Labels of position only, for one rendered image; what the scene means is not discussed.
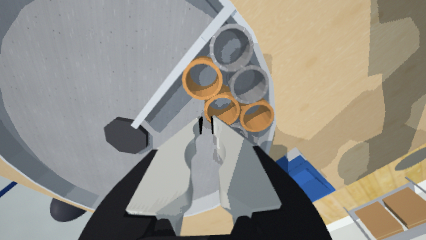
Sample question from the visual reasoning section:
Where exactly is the blue crate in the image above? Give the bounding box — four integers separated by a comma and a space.
276, 147, 336, 203

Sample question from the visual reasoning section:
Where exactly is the grey metal sleeve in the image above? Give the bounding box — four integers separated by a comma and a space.
229, 117, 248, 139
209, 24, 254, 72
226, 62, 269, 104

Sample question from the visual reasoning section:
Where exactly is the bronze bushing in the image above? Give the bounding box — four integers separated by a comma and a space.
204, 84, 240, 125
182, 56, 222, 100
238, 98, 274, 132

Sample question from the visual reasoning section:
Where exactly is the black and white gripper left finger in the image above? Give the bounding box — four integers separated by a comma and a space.
78, 116, 203, 240

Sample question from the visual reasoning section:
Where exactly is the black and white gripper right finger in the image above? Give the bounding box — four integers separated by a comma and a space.
211, 115, 332, 240

